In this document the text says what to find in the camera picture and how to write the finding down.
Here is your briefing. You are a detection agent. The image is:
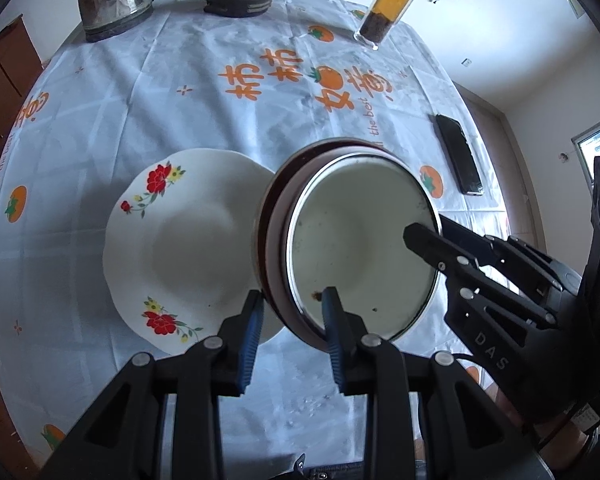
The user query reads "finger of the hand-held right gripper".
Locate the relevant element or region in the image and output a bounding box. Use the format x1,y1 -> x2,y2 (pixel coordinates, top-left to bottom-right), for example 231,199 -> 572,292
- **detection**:
403,215 -> 581,292
442,279 -> 563,333

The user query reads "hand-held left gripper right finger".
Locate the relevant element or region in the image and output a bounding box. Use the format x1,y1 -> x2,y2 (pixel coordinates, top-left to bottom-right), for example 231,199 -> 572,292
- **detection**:
321,286 -> 551,480

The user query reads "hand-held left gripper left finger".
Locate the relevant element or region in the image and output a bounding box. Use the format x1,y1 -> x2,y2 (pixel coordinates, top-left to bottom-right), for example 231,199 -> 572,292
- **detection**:
55,289 -> 266,480

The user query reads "white red-flower plate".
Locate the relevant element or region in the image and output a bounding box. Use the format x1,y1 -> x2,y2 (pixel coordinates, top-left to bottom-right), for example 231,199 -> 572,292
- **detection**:
102,147 -> 286,353

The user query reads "black smartphone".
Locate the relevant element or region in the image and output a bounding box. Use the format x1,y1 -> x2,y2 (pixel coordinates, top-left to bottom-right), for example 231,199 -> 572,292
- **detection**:
434,114 -> 485,197

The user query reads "light blue printed tablecloth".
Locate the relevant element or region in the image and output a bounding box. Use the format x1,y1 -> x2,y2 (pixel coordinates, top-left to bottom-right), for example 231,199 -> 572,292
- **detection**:
0,0 -> 513,466

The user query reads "glass tea bottle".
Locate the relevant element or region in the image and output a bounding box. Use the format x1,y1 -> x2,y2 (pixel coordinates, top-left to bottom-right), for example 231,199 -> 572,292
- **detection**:
353,0 -> 428,52

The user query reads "brown wooden cabinet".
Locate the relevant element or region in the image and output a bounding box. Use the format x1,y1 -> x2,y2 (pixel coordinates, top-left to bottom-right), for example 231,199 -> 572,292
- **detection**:
0,15 -> 45,151

